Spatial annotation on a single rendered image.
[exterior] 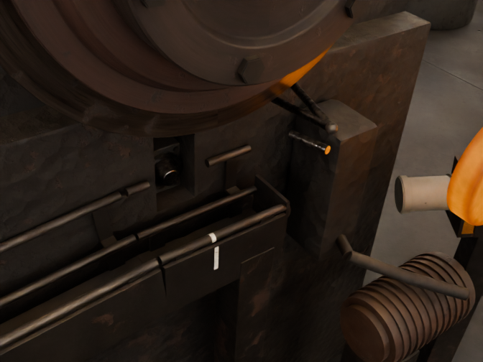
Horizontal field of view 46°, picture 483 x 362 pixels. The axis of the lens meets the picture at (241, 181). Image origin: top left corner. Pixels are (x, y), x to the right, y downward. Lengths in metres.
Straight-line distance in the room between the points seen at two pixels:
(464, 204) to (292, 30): 0.31
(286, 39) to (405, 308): 0.56
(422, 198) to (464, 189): 0.22
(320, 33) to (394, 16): 0.47
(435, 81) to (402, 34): 1.90
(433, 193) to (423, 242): 0.98
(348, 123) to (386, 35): 0.18
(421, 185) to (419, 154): 1.37
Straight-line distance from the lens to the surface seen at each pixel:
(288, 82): 0.67
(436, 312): 0.99
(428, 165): 2.23
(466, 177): 0.69
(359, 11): 0.56
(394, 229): 1.90
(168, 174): 0.78
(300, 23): 0.53
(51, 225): 0.71
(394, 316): 0.93
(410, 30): 0.97
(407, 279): 0.94
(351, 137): 0.80
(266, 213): 0.77
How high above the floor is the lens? 1.22
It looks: 38 degrees down
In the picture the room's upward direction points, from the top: 4 degrees clockwise
